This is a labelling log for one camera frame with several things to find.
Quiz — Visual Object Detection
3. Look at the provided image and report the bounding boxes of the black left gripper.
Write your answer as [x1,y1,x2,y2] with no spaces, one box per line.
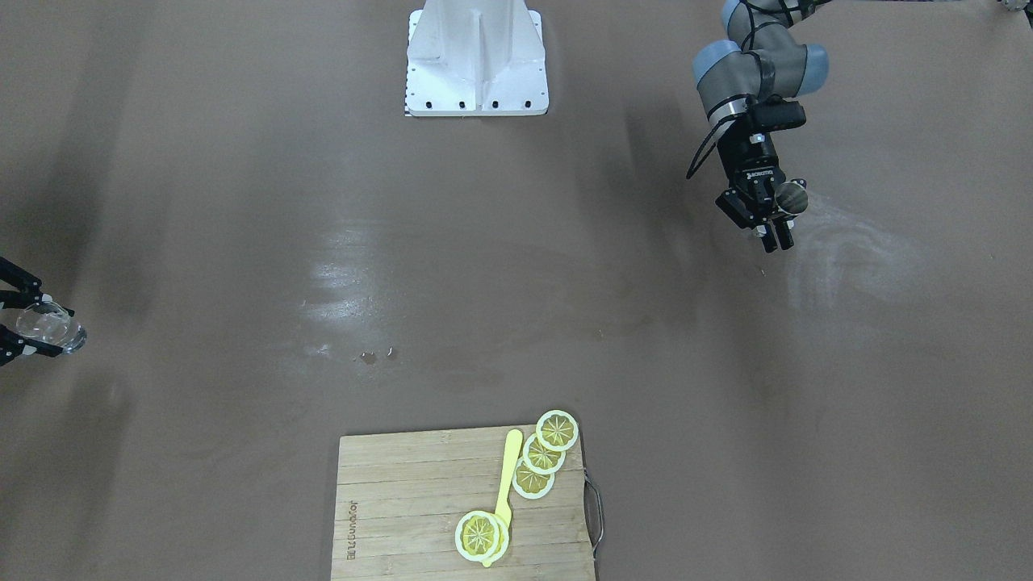
[716,127,797,253]

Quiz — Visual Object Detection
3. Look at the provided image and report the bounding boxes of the steel jigger shaker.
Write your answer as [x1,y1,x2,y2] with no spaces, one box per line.
[775,179,809,216]

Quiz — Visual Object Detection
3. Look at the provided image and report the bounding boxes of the clear glass measuring cup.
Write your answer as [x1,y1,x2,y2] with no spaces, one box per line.
[15,302,87,357]

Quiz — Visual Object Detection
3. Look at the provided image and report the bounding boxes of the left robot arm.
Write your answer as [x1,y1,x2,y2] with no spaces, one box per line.
[687,1,829,253]

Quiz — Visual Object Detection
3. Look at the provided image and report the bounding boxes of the top lemon slice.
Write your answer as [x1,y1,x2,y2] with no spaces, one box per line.
[535,409,580,452]

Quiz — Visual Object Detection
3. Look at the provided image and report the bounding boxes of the yellow plastic knife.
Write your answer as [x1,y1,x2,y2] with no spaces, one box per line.
[483,428,524,569]

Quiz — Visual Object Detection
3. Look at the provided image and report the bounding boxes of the lemon slice under front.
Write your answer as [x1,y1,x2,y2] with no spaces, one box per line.
[484,515,512,565]

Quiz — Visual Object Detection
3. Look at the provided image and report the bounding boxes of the bamboo cutting board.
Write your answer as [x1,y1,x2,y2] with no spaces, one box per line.
[328,426,598,580]

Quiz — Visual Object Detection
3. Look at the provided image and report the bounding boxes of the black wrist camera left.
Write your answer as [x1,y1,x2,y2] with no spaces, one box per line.
[744,100,807,135]

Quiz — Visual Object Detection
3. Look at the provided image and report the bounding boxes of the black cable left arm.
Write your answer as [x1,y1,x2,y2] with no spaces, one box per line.
[686,113,747,180]

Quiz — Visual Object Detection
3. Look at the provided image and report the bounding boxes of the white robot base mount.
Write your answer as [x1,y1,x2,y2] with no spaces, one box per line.
[404,1,550,118]

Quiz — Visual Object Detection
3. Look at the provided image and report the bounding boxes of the metal cutting board handle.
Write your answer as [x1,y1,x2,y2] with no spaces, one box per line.
[583,468,606,562]

